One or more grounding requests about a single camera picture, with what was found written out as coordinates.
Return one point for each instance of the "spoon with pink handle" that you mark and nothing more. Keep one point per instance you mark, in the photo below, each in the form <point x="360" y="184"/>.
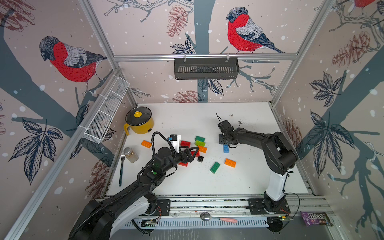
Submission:
<point x="205" y="216"/>

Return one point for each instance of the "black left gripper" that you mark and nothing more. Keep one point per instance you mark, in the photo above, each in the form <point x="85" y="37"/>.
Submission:
<point x="189" y="158"/>

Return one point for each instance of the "blue lego brick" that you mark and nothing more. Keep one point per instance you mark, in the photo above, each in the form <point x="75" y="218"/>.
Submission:
<point x="226" y="149"/>

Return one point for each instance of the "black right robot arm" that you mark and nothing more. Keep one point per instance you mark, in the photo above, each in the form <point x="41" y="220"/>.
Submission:
<point x="279" y="154"/>

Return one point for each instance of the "white wire mesh shelf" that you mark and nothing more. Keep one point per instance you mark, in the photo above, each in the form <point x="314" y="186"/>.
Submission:
<point x="97" y="129"/>

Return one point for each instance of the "small glass spice jar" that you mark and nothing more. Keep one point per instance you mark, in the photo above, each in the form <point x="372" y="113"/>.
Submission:
<point x="130" y="155"/>

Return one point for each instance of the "black hanging wire basket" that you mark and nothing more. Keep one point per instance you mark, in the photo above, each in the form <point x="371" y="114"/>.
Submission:
<point x="206" y="68"/>

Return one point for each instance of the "dark green lego brick top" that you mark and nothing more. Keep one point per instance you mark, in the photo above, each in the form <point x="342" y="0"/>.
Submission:
<point x="201" y="139"/>

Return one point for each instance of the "purple candy packet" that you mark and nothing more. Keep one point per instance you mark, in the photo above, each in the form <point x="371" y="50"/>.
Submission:
<point x="316" y="219"/>

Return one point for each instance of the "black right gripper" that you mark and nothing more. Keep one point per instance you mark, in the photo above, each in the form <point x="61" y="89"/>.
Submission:
<point x="223" y="142"/>

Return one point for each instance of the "orange lego brick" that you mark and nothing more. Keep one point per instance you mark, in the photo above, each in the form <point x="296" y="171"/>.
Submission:
<point x="146" y="144"/>
<point x="230" y="163"/>
<point x="202" y="149"/>

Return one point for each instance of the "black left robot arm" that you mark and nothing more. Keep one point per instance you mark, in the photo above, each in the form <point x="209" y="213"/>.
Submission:
<point x="100" y="220"/>

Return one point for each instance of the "black small lego brick right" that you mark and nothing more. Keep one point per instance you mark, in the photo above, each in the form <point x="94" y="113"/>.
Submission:
<point x="200" y="159"/>

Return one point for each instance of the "green lego brick lower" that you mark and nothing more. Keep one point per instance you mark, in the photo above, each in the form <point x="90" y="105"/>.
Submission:
<point x="215" y="167"/>

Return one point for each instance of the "lime green lego brick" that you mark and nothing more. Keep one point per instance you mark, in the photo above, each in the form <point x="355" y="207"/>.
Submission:
<point x="199" y="143"/>

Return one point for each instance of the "orange lego brick in stack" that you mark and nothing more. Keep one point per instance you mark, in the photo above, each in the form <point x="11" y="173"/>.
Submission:
<point x="202" y="149"/>

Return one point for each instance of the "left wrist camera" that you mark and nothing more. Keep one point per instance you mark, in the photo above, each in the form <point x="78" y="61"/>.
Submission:
<point x="176" y="142"/>

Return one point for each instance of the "red lego brick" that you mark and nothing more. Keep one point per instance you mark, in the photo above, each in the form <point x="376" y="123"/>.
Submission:
<point x="185" y="144"/>
<point x="183" y="164"/>
<point x="196" y="155"/>

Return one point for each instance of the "fork with green handle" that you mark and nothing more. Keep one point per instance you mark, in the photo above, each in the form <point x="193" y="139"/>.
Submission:
<point x="121" y="170"/>

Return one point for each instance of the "yellow pot with black lid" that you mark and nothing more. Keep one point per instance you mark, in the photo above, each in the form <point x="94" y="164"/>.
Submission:
<point x="139" y="120"/>

